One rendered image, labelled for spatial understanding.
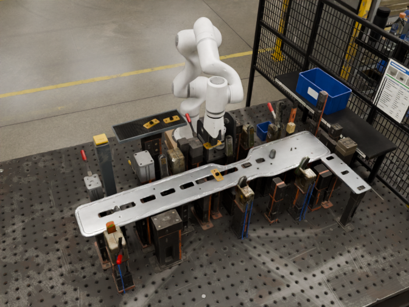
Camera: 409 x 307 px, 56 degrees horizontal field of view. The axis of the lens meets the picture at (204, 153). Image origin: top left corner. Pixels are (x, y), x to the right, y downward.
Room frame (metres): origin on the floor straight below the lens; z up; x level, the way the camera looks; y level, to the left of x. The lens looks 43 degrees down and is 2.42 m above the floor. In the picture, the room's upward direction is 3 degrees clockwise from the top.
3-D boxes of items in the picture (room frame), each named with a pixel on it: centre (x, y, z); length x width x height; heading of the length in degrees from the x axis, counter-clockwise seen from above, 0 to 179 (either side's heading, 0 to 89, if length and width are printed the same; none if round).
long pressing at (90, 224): (1.36, -0.06, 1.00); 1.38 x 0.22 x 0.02; 118
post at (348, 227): (1.34, -0.80, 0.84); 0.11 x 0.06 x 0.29; 28
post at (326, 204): (1.50, -0.71, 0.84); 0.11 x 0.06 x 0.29; 28
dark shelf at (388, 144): (1.98, -0.77, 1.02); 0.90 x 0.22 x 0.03; 28
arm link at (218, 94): (1.34, -0.04, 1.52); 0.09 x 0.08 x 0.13; 102
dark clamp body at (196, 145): (1.54, 0.05, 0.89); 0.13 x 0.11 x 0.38; 28
